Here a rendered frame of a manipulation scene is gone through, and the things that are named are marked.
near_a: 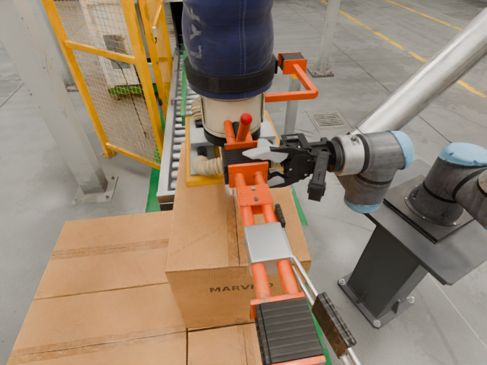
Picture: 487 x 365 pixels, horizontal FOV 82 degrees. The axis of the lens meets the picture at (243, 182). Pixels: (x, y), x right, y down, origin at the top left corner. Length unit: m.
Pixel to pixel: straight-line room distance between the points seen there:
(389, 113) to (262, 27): 0.38
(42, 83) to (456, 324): 2.72
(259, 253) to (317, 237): 1.65
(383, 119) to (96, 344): 1.16
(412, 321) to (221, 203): 1.38
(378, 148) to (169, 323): 0.92
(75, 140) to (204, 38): 1.71
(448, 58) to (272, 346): 0.73
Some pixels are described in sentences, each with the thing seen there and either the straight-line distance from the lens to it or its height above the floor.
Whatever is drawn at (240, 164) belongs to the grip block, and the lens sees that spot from 0.57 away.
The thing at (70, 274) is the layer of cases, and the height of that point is 0.54.
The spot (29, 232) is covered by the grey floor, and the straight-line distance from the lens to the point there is 2.55.
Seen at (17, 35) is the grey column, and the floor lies 1.19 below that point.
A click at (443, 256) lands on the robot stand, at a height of 0.75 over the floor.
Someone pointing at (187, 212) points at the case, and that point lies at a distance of 0.92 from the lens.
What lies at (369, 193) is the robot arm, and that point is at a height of 1.15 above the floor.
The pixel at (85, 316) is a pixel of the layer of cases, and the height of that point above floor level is 0.54.
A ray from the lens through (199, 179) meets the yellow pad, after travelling 0.75.
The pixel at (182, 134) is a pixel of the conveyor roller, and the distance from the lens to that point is 2.04.
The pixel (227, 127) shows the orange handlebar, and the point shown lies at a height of 1.25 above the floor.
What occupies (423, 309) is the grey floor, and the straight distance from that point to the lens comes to 2.04.
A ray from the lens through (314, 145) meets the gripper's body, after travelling 0.66.
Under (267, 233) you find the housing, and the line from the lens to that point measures 0.47.
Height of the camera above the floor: 1.63
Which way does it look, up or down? 43 degrees down
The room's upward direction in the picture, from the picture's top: straight up
